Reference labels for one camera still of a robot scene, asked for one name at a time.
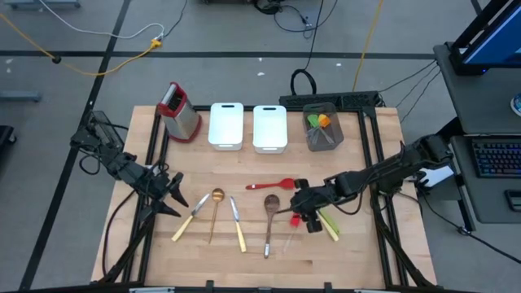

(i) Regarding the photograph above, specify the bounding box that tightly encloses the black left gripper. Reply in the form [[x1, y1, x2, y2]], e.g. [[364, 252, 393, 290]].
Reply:
[[138, 164, 190, 216]]

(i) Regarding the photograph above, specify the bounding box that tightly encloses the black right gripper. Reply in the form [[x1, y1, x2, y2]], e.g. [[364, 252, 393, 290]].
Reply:
[[291, 178, 341, 234]]

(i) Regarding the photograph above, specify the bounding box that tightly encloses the red silicone spatula clear handle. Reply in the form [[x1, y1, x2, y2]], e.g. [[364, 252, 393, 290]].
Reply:
[[283, 214, 302, 254]]

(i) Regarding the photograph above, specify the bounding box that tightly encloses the knife with cream handle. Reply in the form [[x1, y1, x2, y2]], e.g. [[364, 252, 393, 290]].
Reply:
[[170, 193, 211, 243], [230, 195, 247, 254], [316, 211, 340, 243]]

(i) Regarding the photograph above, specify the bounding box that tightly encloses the green silicone spoon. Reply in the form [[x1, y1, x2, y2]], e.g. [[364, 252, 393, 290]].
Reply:
[[320, 208, 340, 235]]

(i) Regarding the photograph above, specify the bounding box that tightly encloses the red silicone spoon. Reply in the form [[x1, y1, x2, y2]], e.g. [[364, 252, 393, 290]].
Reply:
[[244, 177, 296, 191]]

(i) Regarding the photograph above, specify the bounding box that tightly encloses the brown wooden spoon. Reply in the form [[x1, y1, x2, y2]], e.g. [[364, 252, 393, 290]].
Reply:
[[263, 194, 281, 260]]

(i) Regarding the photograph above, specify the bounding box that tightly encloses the gold metal spoon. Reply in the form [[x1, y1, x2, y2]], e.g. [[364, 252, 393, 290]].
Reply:
[[208, 187, 225, 244]]

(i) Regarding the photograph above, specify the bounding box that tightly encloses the green silicone spatula clear handle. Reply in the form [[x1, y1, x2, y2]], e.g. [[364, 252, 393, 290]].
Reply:
[[305, 114, 323, 144]]

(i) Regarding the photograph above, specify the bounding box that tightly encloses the orange silicone spatula clear handle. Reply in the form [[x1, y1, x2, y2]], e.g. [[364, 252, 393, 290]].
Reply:
[[317, 114, 337, 146]]

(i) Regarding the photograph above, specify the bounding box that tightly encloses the smoky transparent plastic bin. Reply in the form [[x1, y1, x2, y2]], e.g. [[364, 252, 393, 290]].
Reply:
[[302, 102, 345, 153]]

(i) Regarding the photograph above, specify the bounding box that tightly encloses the red and steel box grater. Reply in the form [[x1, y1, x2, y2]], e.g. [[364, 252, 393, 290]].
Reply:
[[156, 81, 203, 144]]

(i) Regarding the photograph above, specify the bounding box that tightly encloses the white plastic bin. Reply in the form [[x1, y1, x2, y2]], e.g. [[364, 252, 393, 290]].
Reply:
[[252, 104, 289, 155], [208, 102, 245, 151]]

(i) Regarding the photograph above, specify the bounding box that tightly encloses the white box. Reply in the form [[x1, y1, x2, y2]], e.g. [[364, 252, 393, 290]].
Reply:
[[414, 166, 455, 188]]

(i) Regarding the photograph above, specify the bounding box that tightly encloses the black caster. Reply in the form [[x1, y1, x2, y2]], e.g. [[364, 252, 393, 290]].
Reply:
[[0, 125, 17, 147]]

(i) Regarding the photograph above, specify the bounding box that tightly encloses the grey table foot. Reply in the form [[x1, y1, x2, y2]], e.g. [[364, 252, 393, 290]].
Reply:
[[4, 0, 81, 10], [0, 91, 42, 103]]

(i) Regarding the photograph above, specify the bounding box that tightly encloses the black backlit keyboard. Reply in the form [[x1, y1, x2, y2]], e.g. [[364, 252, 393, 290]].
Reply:
[[471, 140, 521, 179]]

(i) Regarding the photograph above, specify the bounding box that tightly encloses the grey computer desk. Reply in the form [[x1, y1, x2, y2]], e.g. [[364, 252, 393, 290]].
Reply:
[[432, 42, 521, 225]]

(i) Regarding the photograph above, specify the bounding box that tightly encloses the small black desk gadget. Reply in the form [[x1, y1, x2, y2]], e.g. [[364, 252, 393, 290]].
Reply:
[[504, 190, 521, 212]]

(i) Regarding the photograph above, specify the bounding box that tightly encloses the computer monitor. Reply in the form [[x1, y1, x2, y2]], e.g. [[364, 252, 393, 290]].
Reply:
[[449, 0, 521, 77]]

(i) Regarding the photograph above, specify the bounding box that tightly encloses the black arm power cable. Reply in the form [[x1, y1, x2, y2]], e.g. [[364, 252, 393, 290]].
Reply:
[[101, 189, 139, 278]]

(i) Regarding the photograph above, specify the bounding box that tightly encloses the black coiled cable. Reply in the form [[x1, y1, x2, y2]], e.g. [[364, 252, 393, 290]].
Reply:
[[289, 0, 326, 97]]

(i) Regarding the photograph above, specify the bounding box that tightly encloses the yellow extension cable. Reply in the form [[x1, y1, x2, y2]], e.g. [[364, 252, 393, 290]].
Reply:
[[0, 14, 163, 77], [352, 0, 384, 93]]

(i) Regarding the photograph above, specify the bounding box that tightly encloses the long black floor cable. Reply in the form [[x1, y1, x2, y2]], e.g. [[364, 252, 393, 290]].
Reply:
[[418, 190, 521, 265]]

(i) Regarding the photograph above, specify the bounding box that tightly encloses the white cable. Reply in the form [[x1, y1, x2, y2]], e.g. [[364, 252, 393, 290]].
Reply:
[[38, 0, 166, 42]]

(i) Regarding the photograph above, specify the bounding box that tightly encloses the black cable bundle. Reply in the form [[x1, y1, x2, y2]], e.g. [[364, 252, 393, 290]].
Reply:
[[252, 0, 314, 40]]

